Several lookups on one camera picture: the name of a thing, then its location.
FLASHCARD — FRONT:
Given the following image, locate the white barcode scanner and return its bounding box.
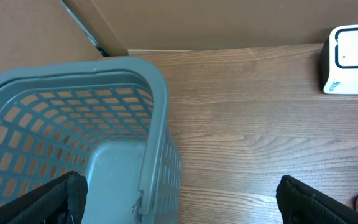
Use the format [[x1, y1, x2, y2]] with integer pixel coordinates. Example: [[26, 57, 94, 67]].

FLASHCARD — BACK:
[[319, 24, 358, 95]]

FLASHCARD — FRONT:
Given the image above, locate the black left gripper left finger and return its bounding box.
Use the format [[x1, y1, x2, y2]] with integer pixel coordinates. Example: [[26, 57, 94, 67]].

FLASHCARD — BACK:
[[0, 171, 88, 224]]

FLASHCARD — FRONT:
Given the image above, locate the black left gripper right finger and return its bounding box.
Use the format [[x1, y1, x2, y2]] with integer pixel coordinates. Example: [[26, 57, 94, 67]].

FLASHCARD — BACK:
[[276, 175, 358, 224]]

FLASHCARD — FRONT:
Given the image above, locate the grey plastic shopping basket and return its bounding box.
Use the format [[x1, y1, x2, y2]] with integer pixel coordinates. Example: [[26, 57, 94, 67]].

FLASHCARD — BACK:
[[0, 57, 182, 223]]

